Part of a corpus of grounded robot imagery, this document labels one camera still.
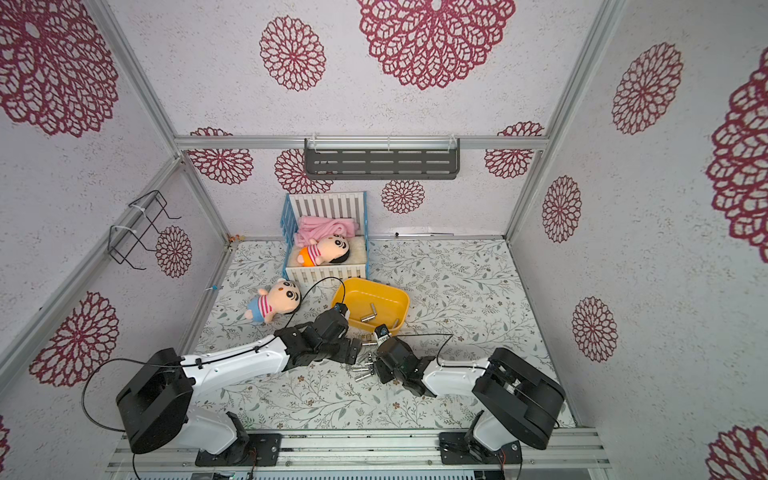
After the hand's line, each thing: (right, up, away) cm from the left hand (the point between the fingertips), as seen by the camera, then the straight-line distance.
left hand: (346, 345), depth 86 cm
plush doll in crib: (-8, +29, +15) cm, 33 cm away
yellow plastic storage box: (+14, +10, +15) cm, 23 cm away
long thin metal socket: (+8, +8, +14) cm, 18 cm away
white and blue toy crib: (-9, +46, +24) cm, 52 cm away
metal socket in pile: (+5, -7, +1) cm, 9 cm away
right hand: (+12, -5, +4) cm, 14 cm away
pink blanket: (-13, +37, +24) cm, 46 cm away
